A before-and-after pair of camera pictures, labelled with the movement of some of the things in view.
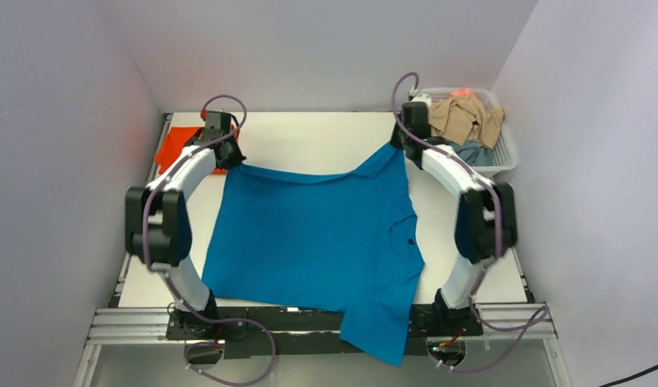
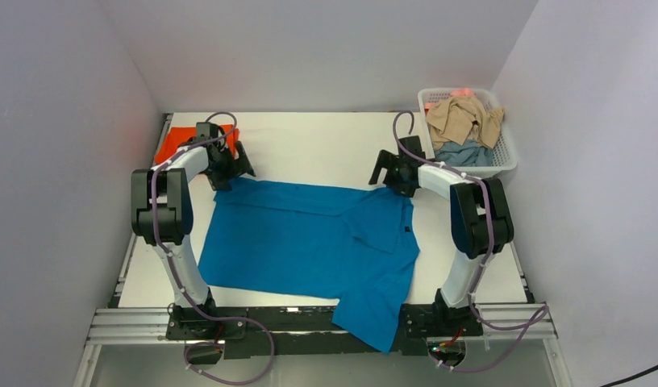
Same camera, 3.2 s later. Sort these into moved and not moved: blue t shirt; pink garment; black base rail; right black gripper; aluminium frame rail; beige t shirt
Moved: right black gripper; blue t shirt
Not moved: aluminium frame rail; black base rail; beige t shirt; pink garment
